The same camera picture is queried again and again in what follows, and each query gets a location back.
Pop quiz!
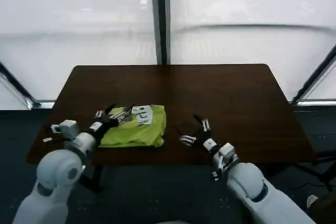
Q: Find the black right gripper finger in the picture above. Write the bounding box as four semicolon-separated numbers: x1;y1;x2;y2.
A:
174;126;198;145
193;114;211;132

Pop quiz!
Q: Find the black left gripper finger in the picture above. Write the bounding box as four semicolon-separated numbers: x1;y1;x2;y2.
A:
110;104;136;125
94;103;116;118

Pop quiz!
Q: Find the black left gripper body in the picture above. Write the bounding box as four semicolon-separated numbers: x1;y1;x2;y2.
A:
89;115;119;141

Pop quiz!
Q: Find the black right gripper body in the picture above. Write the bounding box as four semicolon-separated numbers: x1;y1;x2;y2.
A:
196;129;217;153

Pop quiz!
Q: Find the lime green t-shirt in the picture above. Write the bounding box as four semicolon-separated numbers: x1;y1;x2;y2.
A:
98;104;166;148

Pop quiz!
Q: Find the black table leg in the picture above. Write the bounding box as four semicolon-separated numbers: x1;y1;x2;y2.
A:
78;165;103;193
288;149;336;192

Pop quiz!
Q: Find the small white floor object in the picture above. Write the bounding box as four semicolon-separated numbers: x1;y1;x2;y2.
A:
306;194;319;208

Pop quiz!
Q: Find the dark brown bulky object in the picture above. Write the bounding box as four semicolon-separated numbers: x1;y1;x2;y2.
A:
309;191;336;224

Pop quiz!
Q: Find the dark slanted window frame bar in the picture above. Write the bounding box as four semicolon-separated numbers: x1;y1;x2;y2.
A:
0;61;41;109
290;40;336;106

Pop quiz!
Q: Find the thin black floor cable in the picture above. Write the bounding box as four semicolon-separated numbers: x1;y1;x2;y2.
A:
286;181;329;191

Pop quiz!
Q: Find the dark vertical window post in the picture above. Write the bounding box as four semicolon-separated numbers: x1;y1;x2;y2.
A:
150;0;172;65

